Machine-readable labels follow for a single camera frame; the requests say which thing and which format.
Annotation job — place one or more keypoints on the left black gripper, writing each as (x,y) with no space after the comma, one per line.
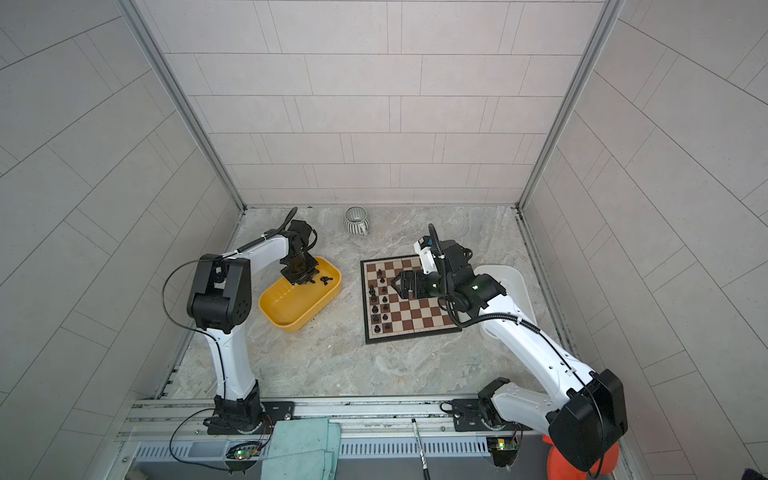
(303,277)

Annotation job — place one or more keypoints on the brown white chessboard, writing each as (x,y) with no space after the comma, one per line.
(410,318)

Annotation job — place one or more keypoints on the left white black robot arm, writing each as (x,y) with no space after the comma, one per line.
(220,301)

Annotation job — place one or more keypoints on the yellow plastic tray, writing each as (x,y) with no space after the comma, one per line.
(291,307)

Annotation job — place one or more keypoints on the white plastic tray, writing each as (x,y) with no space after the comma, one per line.
(509,309)

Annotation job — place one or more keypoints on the aluminium rail frame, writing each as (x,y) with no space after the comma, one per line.
(167,439)

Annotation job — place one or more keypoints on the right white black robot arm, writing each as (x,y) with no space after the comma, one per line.
(582,411)

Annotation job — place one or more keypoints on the red plastic funnel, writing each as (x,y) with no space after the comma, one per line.
(558,468)

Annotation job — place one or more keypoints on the green cloth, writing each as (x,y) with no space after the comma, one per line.
(303,449)

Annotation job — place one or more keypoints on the white ribbed ceramic cup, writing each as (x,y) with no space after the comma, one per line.
(357,221)

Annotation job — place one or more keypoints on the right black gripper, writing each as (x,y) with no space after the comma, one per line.
(418,277)

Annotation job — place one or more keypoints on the black pen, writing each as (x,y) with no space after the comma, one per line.
(420,449)

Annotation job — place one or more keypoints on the black chess pieces on board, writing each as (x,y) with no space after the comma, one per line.
(378,302)

